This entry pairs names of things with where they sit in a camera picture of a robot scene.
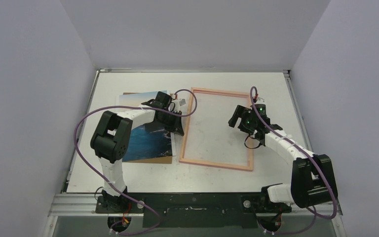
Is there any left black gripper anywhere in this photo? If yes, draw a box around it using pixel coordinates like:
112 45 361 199
158 110 184 136

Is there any seascape photo print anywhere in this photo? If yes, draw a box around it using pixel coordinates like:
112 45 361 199
115 90 177 163

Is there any clear acrylic sheet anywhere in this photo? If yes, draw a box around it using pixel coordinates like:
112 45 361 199
184 93 249 166

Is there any pink wooden picture frame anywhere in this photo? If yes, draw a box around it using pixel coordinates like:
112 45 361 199
179 87 254 171

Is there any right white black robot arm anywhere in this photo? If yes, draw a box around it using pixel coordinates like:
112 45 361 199
228 104 338 212

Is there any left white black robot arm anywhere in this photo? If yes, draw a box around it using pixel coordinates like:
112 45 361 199
90 91 186 213

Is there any brown cardboard backing board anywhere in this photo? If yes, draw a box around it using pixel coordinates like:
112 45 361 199
120 92 174 164

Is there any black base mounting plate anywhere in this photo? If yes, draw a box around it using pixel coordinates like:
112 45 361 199
95 192 292 229

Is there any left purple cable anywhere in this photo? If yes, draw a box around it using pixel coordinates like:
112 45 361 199
73 89 199 236

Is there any purple cable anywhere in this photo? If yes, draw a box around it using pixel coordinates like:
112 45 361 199
250 86 339 236
73 89 199 236

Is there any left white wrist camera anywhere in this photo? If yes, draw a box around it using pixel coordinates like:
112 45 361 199
169 99 186 113

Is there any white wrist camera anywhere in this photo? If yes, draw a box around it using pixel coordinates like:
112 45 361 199
169 99 186 113
254 96 265 104

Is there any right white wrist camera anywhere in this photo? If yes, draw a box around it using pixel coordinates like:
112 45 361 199
254 96 265 104

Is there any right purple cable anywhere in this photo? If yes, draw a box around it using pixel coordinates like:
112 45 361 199
250 86 339 236

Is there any aluminium front rail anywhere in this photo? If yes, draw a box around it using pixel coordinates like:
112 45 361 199
48 194 333 217

